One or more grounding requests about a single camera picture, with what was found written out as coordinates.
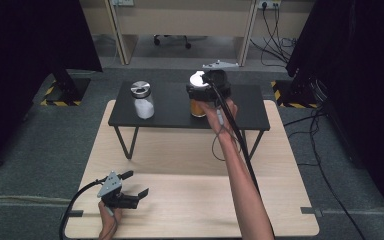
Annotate glass jar with metal lid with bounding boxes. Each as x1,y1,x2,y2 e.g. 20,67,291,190
129,80,155,120

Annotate black curtain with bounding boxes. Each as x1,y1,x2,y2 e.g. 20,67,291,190
0,0,103,174
285,0,384,228

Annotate black shelf with wire legs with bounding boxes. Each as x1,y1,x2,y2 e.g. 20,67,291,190
108,80,271,163

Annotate stand base with striped tape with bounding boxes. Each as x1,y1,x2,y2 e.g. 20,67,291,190
270,79,320,109
39,77,92,107

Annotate amber jar with white lid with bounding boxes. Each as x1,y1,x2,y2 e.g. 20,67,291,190
189,70,214,118

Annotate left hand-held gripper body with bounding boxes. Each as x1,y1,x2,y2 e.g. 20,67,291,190
97,170,140,210

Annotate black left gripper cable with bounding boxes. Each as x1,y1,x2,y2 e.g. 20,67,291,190
59,178,109,240

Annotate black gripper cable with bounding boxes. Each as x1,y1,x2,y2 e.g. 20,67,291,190
209,81,262,196
59,178,109,240

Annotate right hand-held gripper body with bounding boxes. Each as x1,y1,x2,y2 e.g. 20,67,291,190
185,59,240,103

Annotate black office chair base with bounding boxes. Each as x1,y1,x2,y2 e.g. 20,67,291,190
153,34,193,50

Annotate person's left hand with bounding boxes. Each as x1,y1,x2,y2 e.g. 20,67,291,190
98,201,123,240

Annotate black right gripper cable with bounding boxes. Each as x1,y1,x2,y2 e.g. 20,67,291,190
209,81,262,196

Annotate grey tape strip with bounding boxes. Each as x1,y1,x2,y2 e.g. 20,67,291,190
59,209,84,221
300,206,324,218

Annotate person's right hand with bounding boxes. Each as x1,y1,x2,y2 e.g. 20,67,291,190
198,98,239,138

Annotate beige office desk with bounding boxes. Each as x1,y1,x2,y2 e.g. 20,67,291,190
76,0,314,68

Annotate black floor cable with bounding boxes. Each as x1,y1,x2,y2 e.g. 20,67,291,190
283,109,368,240

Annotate thin grey wrist cable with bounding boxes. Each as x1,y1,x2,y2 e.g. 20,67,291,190
211,109,242,163

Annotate black cables under desk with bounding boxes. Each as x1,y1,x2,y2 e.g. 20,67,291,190
249,3,298,68

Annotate white wall socket with plugs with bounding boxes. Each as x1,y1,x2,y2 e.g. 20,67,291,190
257,0,282,10

